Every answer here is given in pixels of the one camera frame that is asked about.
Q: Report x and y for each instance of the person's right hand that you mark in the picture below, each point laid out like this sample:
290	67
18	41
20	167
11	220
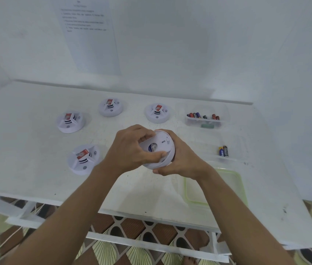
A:
189	162

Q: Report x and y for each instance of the person's left hand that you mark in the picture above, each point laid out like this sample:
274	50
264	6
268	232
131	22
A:
122	151

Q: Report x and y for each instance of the white round smoke detector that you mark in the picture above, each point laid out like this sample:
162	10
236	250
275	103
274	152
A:
70	126
82	164
157	117
161	162
111	110

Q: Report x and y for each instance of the large green-rimmed clear lid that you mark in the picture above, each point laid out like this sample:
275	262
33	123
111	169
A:
222	187

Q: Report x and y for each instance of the row of batteries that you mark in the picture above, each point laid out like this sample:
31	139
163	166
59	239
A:
200	115

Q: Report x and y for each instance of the large clear plastic container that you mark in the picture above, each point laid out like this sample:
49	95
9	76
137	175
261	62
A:
234	146

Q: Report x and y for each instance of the clear battery container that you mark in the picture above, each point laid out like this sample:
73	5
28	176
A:
226	113

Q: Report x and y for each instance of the person's right forearm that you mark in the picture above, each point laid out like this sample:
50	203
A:
244	223

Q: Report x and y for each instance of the person's left forearm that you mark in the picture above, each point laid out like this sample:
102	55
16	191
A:
62	220

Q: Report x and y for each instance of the printed white paper sheet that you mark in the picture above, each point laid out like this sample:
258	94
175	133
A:
95	46

